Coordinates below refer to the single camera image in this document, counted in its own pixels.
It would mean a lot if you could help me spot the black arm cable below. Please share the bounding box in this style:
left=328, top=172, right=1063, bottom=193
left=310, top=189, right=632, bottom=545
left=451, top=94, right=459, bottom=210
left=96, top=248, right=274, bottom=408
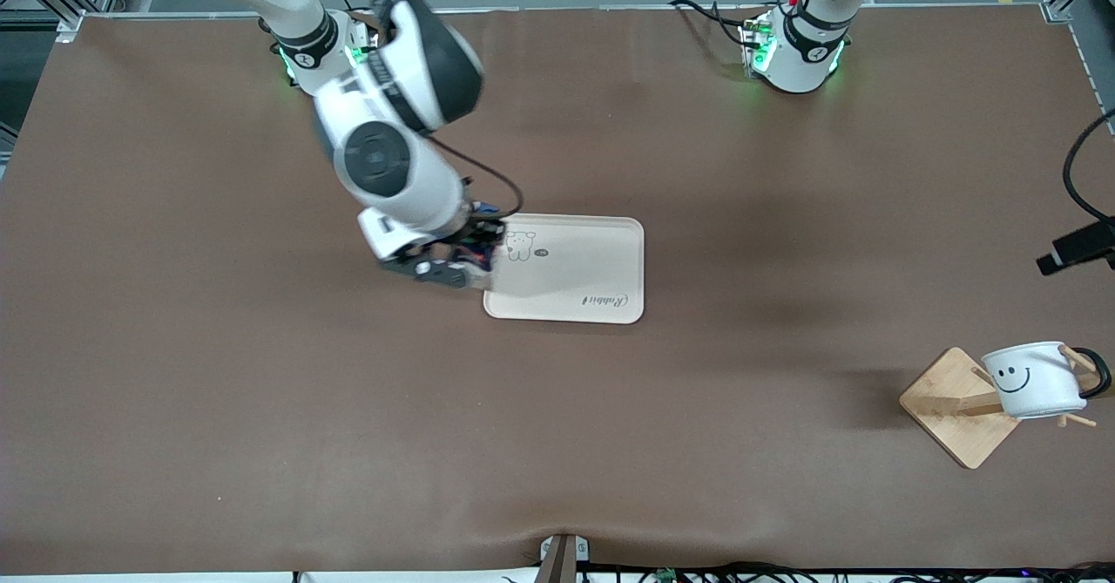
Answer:
left=425, top=133, right=525, bottom=219
left=1062, top=107, right=1115, bottom=223

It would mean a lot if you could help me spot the wooden cup rack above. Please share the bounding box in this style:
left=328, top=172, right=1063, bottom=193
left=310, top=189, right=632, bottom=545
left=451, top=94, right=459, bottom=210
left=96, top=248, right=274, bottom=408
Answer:
left=898, top=345, right=1103, bottom=471

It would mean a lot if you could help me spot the white smiley cup black handle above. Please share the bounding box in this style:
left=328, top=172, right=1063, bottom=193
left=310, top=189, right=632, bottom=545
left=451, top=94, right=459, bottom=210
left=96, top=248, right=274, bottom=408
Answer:
left=981, top=340, right=1114, bottom=422

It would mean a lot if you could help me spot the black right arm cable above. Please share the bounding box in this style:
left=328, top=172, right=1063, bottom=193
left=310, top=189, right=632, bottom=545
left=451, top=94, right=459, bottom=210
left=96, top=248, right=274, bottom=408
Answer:
left=425, top=133, right=525, bottom=219

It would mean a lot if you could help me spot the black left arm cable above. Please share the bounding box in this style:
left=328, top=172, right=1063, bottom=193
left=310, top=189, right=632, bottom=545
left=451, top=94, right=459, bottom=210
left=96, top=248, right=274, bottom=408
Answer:
left=1062, top=107, right=1115, bottom=223

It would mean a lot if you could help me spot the beige plastic tray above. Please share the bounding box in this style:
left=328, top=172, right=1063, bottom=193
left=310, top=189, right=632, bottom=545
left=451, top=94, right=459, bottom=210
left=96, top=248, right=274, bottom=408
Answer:
left=483, top=213, right=646, bottom=325

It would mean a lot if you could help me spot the brown table mat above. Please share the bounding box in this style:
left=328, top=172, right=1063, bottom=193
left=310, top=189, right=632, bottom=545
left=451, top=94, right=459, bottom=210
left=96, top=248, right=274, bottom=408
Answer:
left=0, top=6, right=1115, bottom=576

